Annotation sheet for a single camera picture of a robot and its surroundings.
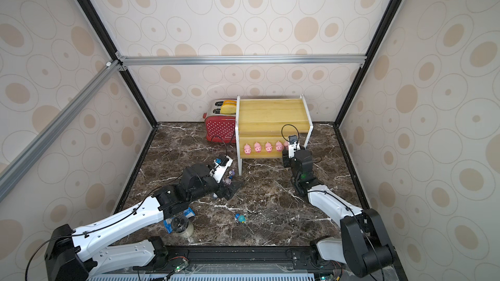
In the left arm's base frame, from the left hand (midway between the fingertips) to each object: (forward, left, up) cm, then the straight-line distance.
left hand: (238, 175), depth 73 cm
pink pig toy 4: (+17, -20, -3) cm, 27 cm away
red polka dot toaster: (+35, +11, -6) cm, 37 cm away
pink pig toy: (+15, -3, -4) cm, 16 cm away
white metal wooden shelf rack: (+17, -10, +9) cm, 22 cm away
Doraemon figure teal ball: (-9, 0, -20) cm, 22 cm away
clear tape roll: (-15, +21, -12) cm, 28 cm away
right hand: (+16, -21, -3) cm, 27 cm away
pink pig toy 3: (+17, -17, -4) cm, 25 cm away
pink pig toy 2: (+17, -12, -5) cm, 22 cm away
